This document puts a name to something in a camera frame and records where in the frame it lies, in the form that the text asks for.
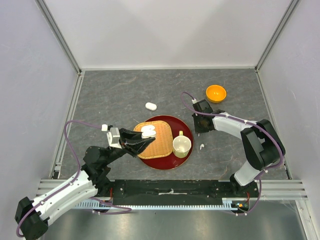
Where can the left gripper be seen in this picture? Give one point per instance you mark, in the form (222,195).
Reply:
(133,141)

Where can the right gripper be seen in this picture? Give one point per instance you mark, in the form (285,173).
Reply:
(197,129)

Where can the white square earbud case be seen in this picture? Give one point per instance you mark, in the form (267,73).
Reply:
(148,131)

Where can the white oval charging case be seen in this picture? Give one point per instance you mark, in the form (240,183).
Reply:
(151,106)

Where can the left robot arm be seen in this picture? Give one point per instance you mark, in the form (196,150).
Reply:
(33,216)

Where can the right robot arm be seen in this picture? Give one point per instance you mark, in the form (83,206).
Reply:
(262,145)

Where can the cream mug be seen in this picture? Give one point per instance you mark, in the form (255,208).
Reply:
(181,145)

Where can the woven bamboo basket plate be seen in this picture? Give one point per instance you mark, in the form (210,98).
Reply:
(162,146)

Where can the orange bowl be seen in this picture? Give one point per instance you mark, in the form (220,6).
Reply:
(216,93)

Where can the red round tray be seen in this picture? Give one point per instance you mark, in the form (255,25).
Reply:
(171,161)

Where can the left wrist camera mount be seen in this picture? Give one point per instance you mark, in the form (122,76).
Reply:
(113,138)

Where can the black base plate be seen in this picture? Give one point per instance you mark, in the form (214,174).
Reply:
(175,192)

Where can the grey cable duct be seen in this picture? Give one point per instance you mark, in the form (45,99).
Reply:
(226,205)

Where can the right aluminium frame post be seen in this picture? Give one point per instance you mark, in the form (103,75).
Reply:
(293,4)

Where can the aluminium frame post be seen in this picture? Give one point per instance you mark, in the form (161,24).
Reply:
(58,34)
(293,4)

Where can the left aluminium frame post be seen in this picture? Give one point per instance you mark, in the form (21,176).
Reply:
(58,34)

